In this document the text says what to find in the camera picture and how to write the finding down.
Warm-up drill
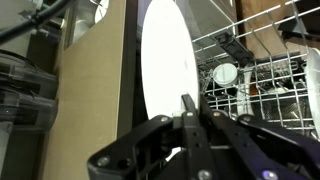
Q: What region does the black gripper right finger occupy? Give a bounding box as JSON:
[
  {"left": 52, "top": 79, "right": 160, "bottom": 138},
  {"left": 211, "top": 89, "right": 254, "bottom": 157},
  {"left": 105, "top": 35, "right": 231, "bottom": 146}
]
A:
[{"left": 199, "top": 94, "right": 320, "bottom": 180}]

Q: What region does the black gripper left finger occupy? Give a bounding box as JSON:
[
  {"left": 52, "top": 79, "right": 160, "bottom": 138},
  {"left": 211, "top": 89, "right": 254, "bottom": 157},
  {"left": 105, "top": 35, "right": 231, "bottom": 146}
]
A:
[{"left": 86, "top": 93, "right": 218, "bottom": 180}]

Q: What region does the large white dinner plate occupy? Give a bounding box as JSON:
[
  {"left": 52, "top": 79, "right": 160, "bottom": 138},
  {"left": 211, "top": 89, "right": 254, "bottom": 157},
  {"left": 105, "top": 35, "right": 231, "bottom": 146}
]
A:
[{"left": 140, "top": 0, "right": 200, "bottom": 162}]

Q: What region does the built-in dishwasher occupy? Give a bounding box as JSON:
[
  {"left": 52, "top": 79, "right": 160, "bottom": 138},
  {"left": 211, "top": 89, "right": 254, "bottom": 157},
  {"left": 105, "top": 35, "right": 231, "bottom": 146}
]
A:
[{"left": 124, "top": 0, "right": 148, "bottom": 128}]

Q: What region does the white round lid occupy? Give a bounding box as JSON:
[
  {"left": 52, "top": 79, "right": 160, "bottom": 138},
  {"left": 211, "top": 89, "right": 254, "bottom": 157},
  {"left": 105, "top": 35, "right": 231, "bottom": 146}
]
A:
[{"left": 212, "top": 62, "right": 239, "bottom": 89}]

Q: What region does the stainless steel kitchen sink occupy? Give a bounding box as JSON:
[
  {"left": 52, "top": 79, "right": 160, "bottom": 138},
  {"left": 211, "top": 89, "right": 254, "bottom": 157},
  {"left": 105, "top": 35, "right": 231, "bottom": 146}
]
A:
[{"left": 71, "top": 0, "right": 111, "bottom": 43}]

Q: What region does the white dish in sink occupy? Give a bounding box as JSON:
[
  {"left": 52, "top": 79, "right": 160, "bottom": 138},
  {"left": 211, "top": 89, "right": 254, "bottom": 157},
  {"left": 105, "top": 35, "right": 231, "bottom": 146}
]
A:
[{"left": 94, "top": 0, "right": 111, "bottom": 25}]

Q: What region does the metal wire dishwasher rack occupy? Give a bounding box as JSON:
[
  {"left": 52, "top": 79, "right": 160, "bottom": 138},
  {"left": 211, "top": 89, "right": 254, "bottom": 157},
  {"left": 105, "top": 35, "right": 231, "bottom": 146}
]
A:
[{"left": 192, "top": 0, "right": 320, "bottom": 135}]

